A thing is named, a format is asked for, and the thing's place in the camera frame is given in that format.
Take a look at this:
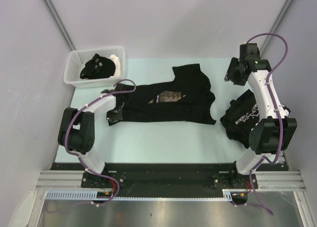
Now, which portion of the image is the black graphic t-shirt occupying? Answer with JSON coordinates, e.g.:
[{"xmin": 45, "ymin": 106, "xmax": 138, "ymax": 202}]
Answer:
[{"xmin": 122, "ymin": 63, "xmax": 216, "ymax": 125}]

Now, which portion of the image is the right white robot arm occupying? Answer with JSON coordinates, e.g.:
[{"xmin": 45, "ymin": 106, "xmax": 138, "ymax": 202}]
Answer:
[{"xmin": 224, "ymin": 57, "xmax": 297, "ymax": 188}]

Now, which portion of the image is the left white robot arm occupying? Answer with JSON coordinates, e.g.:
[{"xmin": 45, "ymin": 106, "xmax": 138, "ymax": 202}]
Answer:
[{"xmin": 57, "ymin": 83, "xmax": 136, "ymax": 187}]

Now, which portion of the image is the folded black printed t-shirt stack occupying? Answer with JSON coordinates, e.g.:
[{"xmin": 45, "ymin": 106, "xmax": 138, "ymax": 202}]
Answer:
[{"xmin": 220, "ymin": 90, "xmax": 260, "ymax": 149}]

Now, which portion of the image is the white cloth in basket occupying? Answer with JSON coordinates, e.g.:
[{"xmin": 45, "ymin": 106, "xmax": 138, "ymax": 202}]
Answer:
[{"xmin": 108, "ymin": 55, "xmax": 121, "ymax": 77}]

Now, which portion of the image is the black garment in basket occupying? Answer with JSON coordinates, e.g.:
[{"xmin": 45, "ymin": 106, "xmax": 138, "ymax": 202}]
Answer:
[{"xmin": 80, "ymin": 54, "xmax": 116, "ymax": 80}]

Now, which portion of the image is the white perforated plastic basket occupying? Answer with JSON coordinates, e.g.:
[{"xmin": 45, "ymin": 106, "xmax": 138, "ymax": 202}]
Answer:
[{"xmin": 63, "ymin": 46, "xmax": 126, "ymax": 88}]

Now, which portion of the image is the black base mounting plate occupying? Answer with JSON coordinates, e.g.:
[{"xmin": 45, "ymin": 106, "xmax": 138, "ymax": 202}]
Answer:
[{"xmin": 50, "ymin": 162, "xmax": 289, "ymax": 204}]

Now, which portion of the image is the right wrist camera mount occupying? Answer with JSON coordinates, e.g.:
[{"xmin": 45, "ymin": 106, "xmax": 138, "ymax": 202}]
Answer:
[{"xmin": 239, "ymin": 43, "xmax": 260, "ymax": 61}]

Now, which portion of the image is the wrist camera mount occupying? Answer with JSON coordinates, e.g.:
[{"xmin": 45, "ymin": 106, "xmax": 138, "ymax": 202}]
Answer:
[
  {"xmin": 239, "ymin": 43, "xmax": 260, "ymax": 61},
  {"xmin": 101, "ymin": 84, "xmax": 137, "ymax": 97}
]

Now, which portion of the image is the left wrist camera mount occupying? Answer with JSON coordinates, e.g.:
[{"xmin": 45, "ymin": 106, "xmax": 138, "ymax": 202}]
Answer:
[{"xmin": 101, "ymin": 84, "xmax": 137, "ymax": 97}]

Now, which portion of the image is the white slotted cable duct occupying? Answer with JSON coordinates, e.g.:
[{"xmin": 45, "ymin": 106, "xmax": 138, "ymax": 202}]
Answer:
[{"xmin": 46, "ymin": 190, "xmax": 98, "ymax": 200}]

